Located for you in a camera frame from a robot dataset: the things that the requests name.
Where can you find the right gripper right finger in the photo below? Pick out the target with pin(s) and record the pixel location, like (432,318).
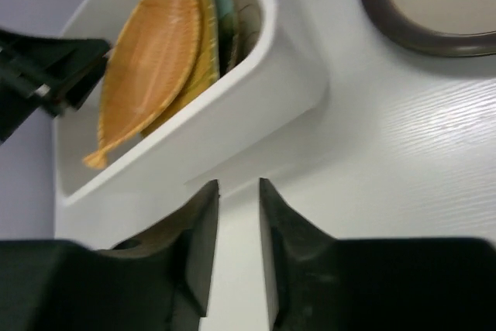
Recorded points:
(301,278)

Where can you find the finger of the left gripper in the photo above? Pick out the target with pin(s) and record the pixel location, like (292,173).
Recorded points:
(48,73)

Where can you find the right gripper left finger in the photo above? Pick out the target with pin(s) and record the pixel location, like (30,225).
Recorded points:
(160,279)

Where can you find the orange leaf-shaped plate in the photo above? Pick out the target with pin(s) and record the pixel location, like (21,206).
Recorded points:
(150,63)

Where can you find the yellow green woven plate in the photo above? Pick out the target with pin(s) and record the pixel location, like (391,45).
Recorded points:
(206,70)

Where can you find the teal round flower plate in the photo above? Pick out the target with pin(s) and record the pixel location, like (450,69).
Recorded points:
(228,35)

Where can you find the brown rimmed round plate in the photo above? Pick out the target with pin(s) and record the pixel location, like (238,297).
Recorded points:
(445,28)

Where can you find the square floral plate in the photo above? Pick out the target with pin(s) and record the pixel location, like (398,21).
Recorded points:
(250,20)

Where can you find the white plastic bin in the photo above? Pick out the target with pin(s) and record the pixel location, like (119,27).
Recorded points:
(281,78)

